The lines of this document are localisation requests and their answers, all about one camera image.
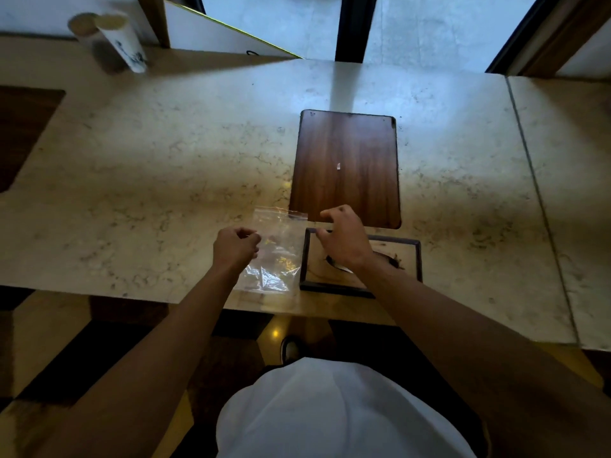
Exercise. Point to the person's right hand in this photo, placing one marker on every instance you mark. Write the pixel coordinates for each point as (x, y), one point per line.
(347, 240)

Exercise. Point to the person's left hand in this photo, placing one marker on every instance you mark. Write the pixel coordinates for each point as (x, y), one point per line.
(232, 250)

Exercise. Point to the person's right fingers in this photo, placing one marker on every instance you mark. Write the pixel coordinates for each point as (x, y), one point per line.
(330, 224)

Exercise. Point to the person's left fingers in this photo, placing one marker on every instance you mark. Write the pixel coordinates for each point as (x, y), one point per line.
(247, 235)

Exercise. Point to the clear plastic zip bag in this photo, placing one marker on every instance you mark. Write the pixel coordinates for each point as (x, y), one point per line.
(274, 255)

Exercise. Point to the person's left forearm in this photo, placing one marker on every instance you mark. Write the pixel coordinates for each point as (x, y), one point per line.
(152, 367)

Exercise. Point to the person's right forearm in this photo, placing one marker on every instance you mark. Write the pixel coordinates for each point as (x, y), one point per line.
(482, 362)

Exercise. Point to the dark wooden board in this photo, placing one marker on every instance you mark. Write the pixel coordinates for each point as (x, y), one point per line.
(347, 169)

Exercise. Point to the dark framed tissue box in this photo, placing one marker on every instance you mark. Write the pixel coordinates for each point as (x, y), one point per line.
(382, 264)

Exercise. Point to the person's black shoe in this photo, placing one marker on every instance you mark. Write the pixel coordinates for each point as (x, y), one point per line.
(290, 349)

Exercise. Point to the person's white shirt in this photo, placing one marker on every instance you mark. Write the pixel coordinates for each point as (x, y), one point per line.
(334, 414)

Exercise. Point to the white card with gold edge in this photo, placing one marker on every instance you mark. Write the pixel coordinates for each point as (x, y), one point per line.
(215, 35)

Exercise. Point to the white paper cup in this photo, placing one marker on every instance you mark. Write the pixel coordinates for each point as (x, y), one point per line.
(121, 40)

